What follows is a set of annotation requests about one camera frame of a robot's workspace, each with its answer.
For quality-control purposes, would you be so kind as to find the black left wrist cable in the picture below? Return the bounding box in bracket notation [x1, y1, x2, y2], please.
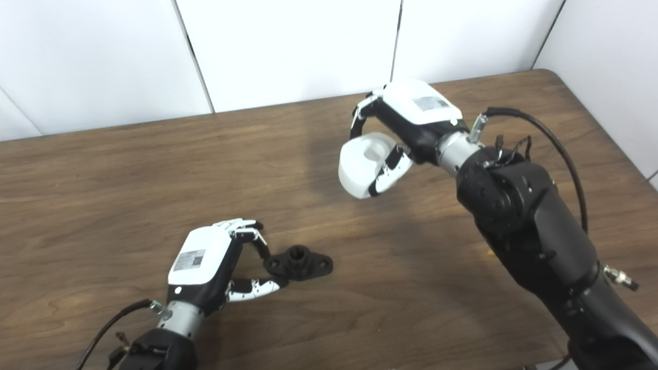
[76, 299, 166, 370]

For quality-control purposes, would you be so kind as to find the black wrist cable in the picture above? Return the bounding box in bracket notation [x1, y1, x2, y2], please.
[467, 106, 590, 235]
[76, 299, 166, 370]

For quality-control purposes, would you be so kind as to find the round white plastic piece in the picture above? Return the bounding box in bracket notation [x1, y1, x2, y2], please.
[338, 132, 415, 200]

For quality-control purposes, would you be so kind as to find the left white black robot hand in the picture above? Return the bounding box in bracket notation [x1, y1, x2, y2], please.
[167, 219, 289, 317]

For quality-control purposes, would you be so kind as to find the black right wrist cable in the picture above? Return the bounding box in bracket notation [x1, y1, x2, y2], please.
[467, 106, 590, 235]

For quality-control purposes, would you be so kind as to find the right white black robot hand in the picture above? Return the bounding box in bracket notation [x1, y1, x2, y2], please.
[350, 80, 469, 198]

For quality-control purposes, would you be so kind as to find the black flanged holder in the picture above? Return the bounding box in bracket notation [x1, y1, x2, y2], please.
[264, 245, 334, 282]

